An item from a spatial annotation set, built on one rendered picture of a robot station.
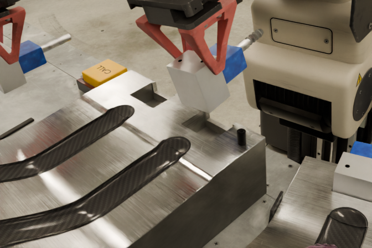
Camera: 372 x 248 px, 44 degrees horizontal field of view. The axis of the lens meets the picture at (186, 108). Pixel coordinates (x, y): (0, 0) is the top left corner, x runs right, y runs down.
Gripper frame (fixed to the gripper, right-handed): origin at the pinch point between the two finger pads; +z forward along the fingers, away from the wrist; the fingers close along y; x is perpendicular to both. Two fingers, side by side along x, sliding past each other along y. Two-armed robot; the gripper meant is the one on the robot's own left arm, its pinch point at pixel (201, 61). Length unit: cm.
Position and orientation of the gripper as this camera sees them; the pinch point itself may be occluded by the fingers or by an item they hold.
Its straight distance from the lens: 51.8
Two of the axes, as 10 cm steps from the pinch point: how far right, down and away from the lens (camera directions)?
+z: 3.1, 7.9, 5.3
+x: 7.0, -5.7, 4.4
